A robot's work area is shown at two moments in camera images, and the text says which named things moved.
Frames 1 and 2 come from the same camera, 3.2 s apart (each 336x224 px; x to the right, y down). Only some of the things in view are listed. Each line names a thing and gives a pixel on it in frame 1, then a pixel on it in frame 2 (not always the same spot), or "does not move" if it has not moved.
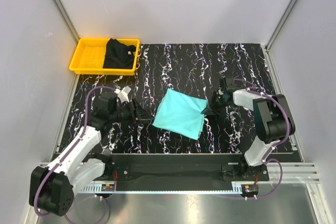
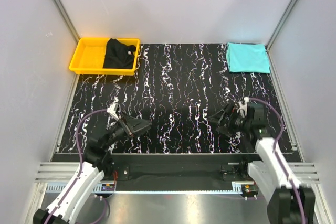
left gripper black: (143, 115) -> (132, 126)
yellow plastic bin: (88, 56) does not move
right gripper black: (211, 106) -> (231, 113)
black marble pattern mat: (195, 70) does not move
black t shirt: (118, 55) does not move
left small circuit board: (108, 187) does not move
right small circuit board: (249, 190) does not move
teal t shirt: (181, 113) -> (248, 57)
